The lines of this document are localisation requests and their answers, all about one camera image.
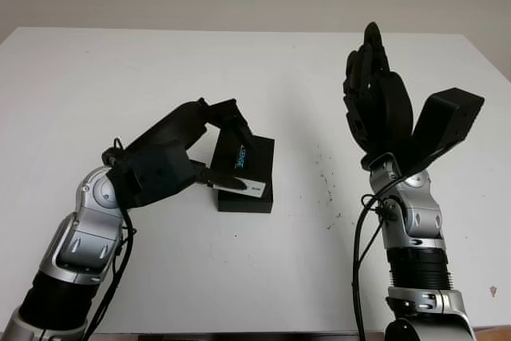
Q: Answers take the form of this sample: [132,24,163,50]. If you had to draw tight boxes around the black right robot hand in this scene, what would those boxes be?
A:
[342,21,414,171]

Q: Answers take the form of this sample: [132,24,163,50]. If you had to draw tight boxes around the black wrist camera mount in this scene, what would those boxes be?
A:
[398,87,486,177]
[107,144,197,209]

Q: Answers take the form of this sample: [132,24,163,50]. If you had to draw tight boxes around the black printed box lid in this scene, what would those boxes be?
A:
[208,127,276,199]

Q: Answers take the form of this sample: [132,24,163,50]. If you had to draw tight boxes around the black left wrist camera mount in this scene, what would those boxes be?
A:
[107,144,197,209]

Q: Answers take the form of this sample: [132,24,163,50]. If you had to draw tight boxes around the black camera box base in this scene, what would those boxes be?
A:
[217,179,275,215]

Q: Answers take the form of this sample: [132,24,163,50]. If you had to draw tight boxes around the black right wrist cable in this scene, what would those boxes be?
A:
[351,169,404,341]

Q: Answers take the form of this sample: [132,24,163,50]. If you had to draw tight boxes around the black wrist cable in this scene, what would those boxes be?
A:
[85,137,139,338]
[351,169,404,341]

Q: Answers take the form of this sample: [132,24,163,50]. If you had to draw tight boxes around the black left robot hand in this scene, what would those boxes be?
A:
[101,97,255,192]

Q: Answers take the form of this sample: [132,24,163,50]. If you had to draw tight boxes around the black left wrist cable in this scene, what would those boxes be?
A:
[85,137,139,338]

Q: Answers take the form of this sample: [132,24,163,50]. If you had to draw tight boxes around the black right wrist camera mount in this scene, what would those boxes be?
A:
[398,87,486,177]

